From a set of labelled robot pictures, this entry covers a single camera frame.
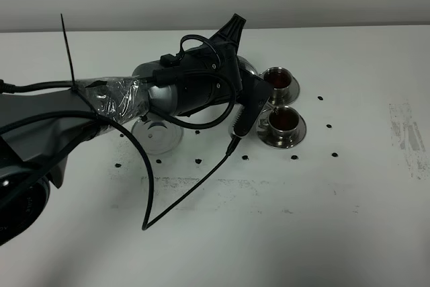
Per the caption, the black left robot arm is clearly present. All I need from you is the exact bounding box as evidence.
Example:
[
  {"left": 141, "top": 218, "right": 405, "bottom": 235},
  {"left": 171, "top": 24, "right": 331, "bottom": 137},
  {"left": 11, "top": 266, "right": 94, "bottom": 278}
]
[{"left": 1, "top": 15, "right": 245, "bottom": 243}]

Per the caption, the far stainless steel teacup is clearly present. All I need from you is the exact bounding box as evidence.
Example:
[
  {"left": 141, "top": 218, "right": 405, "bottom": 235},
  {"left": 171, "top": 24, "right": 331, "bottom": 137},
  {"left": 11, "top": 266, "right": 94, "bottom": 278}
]
[{"left": 260, "top": 67, "right": 292, "bottom": 98}]

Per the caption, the stainless steel saucer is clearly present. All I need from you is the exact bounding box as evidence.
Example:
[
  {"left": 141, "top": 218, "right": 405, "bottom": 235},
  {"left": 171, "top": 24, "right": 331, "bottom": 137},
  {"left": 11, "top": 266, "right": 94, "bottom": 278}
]
[
  {"left": 268, "top": 74, "right": 300, "bottom": 106},
  {"left": 255, "top": 107, "right": 306, "bottom": 149}
]

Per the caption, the near stainless steel teacup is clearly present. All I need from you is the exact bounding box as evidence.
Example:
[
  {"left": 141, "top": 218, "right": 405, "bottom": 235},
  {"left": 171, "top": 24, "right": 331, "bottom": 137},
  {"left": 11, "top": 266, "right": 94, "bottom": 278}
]
[{"left": 257, "top": 106, "right": 300, "bottom": 138}]

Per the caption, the far stainless steel saucer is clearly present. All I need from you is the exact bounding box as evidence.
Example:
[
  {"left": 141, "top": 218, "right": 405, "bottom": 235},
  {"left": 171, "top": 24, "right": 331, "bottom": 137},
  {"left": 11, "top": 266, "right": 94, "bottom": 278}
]
[{"left": 268, "top": 74, "right": 300, "bottom": 106}]

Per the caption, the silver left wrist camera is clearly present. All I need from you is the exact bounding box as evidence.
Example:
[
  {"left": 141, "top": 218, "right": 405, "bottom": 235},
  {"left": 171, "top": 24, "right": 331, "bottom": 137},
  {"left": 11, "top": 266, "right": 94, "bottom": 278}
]
[{"left": 230, "top": 73, "right": 273, "bottom": 138}]

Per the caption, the stainless steel teapot coaster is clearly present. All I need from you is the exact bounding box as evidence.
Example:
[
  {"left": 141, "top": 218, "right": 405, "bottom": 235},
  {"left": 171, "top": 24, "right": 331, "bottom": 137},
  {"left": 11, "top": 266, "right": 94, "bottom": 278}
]
[{"left": 132, "top": 118, "right": 183, "bottom": 155}]

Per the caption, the stainless steel teacup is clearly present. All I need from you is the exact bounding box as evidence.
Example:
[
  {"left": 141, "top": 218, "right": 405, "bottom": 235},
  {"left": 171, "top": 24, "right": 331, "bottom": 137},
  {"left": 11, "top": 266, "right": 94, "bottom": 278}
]
[
  {"left": 257, "top": 106, "right": 300, "bottom": 138},
  {"left": 260, "top": 67, "right": 292, "bottom": 98}
]

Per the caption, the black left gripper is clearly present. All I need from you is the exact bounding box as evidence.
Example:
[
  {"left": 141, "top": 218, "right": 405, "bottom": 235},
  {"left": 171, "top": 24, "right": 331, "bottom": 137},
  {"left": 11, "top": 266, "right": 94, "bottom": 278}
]
[{"left": 181, "top": 13, "right": 246, "bottom": 106}]

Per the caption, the black left camera cable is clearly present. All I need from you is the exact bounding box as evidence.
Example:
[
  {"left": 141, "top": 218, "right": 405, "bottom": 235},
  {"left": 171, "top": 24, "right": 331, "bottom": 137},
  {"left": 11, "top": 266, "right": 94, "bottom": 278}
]
[{"left": 0, "top": 68, "right": 242, "bottom": 231}]

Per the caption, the near stainless steel saucer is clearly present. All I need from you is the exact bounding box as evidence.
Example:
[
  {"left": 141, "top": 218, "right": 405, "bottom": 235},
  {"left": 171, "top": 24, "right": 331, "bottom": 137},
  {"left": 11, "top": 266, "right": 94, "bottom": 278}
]
[{"left": 255, "top": 107, "right": 306, "bottom": 149}]

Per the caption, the black cable tie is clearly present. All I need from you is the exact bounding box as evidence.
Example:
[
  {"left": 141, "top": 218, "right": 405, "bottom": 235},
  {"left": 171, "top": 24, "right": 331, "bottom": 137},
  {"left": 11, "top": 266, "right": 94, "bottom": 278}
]
[{"left": 60, "top": 13, "right": 77, "bottom": 91}]

